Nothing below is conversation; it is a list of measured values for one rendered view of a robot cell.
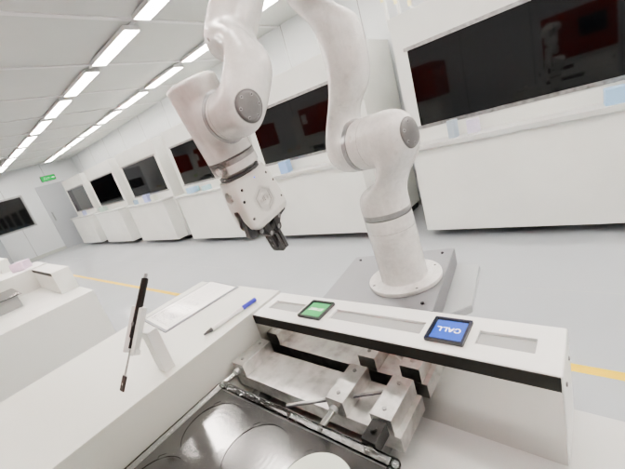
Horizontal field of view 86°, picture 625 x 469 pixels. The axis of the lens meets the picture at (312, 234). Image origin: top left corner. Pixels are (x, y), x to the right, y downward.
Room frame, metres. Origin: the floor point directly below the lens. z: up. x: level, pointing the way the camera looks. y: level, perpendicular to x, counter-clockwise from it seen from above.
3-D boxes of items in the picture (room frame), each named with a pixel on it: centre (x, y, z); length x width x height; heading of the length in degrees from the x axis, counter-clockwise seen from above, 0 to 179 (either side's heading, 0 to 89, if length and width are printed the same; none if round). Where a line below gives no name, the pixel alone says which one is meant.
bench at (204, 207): (5.88, 1.17, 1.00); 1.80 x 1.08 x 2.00; 47
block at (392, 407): (0.39, -0.04, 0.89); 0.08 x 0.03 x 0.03; 137
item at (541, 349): (0.52, -0.06, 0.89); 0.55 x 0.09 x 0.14; 47
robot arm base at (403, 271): (0.80, -0.20, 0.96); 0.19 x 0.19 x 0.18
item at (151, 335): (0.54, 0.34, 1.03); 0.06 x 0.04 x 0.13; 137
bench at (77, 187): (10.40, 5.98, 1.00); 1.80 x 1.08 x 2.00; 47
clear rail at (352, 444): (0.43, 0.12, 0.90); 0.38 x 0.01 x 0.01; 47
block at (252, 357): (0.61, 0.19, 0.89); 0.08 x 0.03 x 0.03; 137
